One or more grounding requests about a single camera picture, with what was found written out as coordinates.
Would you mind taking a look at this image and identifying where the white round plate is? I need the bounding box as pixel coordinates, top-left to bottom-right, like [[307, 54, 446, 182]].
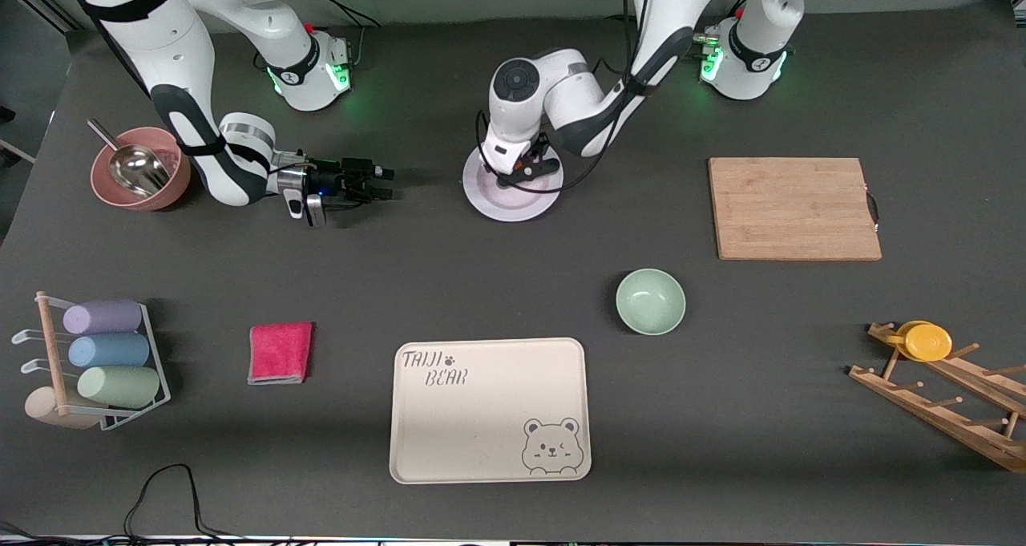
[[463, 147, 564, 223]]

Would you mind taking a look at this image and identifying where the black looped table cable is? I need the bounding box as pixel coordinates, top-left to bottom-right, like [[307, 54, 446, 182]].
[[120, 463, 241, 543]]

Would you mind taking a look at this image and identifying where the beige cup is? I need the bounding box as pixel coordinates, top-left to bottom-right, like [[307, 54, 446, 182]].
[[24, 386, 101, 431]]

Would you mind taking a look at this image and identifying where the white wire cup rack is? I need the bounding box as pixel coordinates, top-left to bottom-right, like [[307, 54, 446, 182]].
[[11, 291, 172, 432]]

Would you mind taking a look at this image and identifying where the metal scoop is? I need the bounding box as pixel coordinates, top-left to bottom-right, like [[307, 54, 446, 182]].
[[87, 119, 172, 198]]

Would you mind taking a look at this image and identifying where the pink folded cloth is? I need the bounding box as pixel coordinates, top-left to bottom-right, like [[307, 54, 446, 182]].
[[248, 322, 313, 386]]

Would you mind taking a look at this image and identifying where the yellow mug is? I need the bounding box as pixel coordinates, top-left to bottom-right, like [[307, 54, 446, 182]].
[[886, 320, 954, 362]]

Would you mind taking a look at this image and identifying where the green cup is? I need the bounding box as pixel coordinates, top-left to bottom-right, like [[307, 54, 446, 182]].
[[77, 366, 161, 410]]

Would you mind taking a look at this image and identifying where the wooden peg mug rack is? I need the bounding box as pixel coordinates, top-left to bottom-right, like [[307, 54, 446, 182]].
[[848, 322, 1026, 475]]

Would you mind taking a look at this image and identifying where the light green bowl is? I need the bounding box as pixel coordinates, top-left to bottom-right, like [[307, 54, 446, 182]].
[[616, 269, 687, 337]]

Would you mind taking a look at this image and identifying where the cream bear print tray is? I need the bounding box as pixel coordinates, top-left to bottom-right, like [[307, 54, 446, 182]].
[[389, 338, 592, 484]]

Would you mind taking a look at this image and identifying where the wooden cutting board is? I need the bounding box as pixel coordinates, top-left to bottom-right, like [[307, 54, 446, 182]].
[[708, 157, 883, 261]]

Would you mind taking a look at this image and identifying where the pink bowl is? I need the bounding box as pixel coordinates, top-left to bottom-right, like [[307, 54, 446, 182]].
[[90, 127, 192, 212]]

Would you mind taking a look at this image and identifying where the black right base cable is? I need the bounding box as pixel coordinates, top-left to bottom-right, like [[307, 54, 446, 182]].
[[305, 0, 384, 30]]

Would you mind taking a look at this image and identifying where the purple cup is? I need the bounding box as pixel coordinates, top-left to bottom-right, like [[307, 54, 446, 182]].
[[63, 299, 143, 336]]

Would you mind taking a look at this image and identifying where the blue cup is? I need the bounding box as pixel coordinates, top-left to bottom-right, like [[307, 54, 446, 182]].
[[68, 333, 151, 369]]

